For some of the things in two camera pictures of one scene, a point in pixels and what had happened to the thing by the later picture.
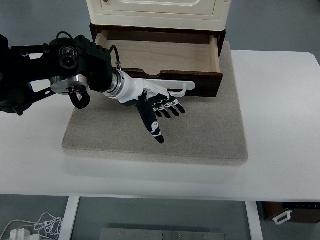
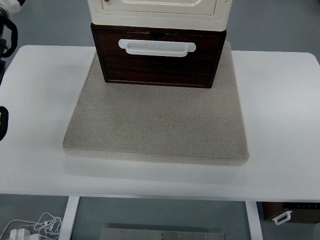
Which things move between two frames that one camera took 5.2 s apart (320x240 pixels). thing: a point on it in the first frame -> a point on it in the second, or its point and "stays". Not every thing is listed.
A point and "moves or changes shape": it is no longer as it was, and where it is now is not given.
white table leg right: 254,221 stays
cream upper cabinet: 207,15 stays
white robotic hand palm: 123,87 -> 11,6
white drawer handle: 173,85 -> 156,48
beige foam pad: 211,130 stays
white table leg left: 69,216 stays
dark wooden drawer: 176,54 moves or changes shape
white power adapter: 19,234 stays
